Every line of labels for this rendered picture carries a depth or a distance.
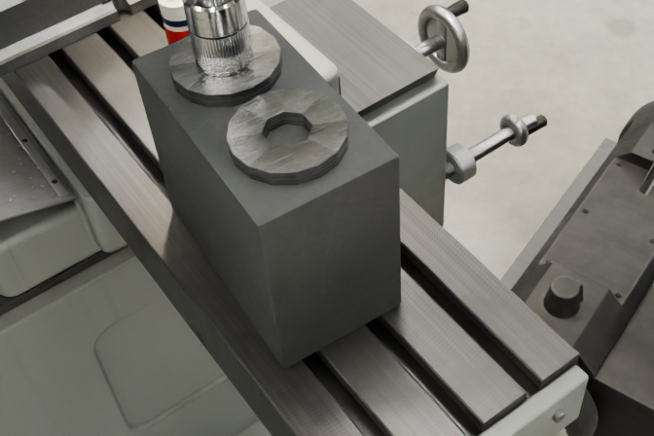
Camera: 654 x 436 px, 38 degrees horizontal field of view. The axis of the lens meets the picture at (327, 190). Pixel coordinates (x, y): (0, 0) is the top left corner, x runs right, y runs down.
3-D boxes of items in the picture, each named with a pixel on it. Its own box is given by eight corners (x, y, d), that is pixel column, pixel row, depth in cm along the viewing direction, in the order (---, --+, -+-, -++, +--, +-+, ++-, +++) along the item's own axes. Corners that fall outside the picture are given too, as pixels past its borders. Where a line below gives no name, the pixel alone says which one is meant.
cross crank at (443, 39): (439, 39, 163) (441, -19, 154) (487, 74, 156) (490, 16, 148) (365, 78, 158) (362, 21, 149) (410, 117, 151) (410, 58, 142)
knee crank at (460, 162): (530, 115, 162) (533, 89, 158) (556, 134, 159) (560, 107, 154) (430, 174, 155) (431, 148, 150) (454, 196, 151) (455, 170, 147)
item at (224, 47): (252, 75, 75) (242, 18, 70) (192, 78, 75) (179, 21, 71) (256, 37, 78) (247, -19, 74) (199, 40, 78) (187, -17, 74)
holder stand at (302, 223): (279, 156, 97) (255, -8, 82) (404, 304, 83) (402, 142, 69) (171, 207, 93) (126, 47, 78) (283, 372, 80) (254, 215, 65)
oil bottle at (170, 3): (196, 39, 110) (178, -42, 102) (213, 56, 108) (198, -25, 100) (164, 54, 109) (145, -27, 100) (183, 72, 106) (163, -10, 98)
